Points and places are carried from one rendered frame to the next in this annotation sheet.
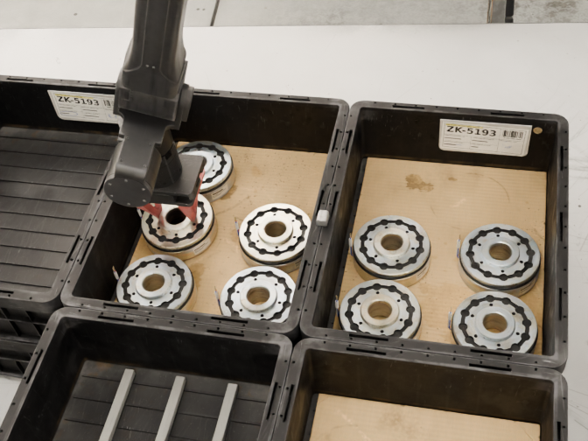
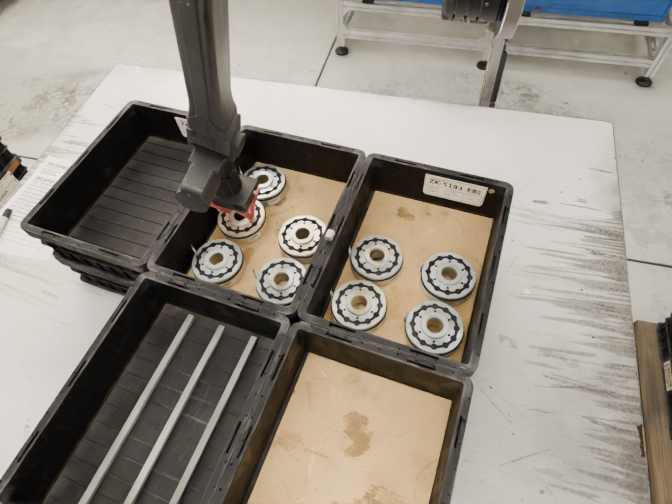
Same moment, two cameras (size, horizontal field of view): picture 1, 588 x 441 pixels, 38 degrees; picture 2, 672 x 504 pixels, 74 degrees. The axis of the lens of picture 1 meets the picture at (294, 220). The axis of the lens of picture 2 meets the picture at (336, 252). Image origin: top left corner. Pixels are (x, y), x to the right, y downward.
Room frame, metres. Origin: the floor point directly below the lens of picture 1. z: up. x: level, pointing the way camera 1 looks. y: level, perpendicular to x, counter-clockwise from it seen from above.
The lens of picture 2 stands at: (0.23, -0.10, 1.60)
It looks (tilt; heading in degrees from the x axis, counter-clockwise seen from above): 57 degrees down; 7
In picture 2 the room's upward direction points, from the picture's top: 6 degrees counter-clockwise
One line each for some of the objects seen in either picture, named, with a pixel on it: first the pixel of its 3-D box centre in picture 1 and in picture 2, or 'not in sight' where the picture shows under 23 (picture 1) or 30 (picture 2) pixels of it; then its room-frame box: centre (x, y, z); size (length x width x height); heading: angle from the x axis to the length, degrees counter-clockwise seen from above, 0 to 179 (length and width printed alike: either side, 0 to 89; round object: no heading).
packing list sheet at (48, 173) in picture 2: not in sight; (43, 203); (0.95, 0.77, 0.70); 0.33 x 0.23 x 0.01; 168
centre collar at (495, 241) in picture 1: (500, 252); (449, 274); (0.65, -0.26, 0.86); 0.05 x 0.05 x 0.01
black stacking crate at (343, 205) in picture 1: (442, 246); (410, 263); (0.67, -0.19, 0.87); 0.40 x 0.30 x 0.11; 162
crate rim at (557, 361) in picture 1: (444, 220); (412, 248); (0.67, -0.19, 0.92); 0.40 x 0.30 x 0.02; 162
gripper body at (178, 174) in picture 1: (157, 162); (224, 180); (0.78, 0.16, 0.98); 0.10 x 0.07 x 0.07; 72
